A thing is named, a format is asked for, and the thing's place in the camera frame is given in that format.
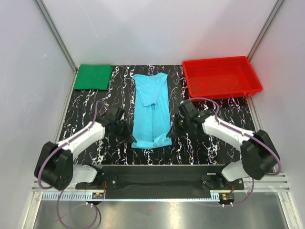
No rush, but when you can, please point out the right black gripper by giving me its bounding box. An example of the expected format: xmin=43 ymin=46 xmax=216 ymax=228
xmin=167 ymin=114 xmax=191 ymax=138

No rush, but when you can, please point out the light blue t shirt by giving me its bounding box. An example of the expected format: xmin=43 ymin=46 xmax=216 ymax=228
xmin=132 ymin=73 xmax=172 ymax=149

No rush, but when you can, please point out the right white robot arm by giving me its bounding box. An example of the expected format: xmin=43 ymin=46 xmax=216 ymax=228
xmin=167 ymin=113 xmax=280 ymax=189

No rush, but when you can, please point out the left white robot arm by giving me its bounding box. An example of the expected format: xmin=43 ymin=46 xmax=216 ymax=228
xmin=34 ymin=107 xmax=136 ymax=191

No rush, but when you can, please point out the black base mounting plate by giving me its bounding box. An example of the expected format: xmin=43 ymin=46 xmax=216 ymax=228
xmin=76 ymin=165 xmax=244 ymax=190

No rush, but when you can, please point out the folded green t shirt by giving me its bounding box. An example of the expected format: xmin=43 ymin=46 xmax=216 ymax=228
xmin=74 ymin=64 xmax=112 ymax=90

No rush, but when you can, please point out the red plastic tray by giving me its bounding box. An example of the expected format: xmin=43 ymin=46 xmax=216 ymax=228
xmin=183 ymin=56 xmax=263 ymax=100

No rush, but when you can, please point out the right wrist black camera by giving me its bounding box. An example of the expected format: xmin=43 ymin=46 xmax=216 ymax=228
xmin=178 ymin=100 xmax=199 ymax=119

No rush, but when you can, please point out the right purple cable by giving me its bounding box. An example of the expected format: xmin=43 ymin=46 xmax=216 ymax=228
xmin=188 ymin=97 xmax=283 ymax=207

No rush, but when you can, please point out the purple cable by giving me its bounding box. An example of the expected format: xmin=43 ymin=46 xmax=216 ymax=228
xmin=37 ymin=100 xmax=105 ymax=229
xmin=188 ymin=97 xmax=283 ymax=207

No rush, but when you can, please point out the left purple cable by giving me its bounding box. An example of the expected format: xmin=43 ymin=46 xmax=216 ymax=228
xmin=37 ymin=100 xmax=105 ymax=229

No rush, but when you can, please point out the aluminium front rail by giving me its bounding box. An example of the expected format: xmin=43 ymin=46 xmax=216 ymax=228
xmin=32 ymin=175 xmax=290 ymax=202

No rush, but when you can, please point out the right aluminium corner post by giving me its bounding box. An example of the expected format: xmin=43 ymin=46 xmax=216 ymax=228
xmin=247 ymin=0 xmax=286 ymax=62

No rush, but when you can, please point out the aluminium corner post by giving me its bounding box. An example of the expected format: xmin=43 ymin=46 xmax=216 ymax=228
xmin=247 ymin=0 xmax=286 ymax=62
xmin=34 ymin=0 xmax=78 ymax=73

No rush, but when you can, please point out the left aluminium corner post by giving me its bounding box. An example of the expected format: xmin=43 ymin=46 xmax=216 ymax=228
xmin=34 ymin=0 xmax=78 ymax=73

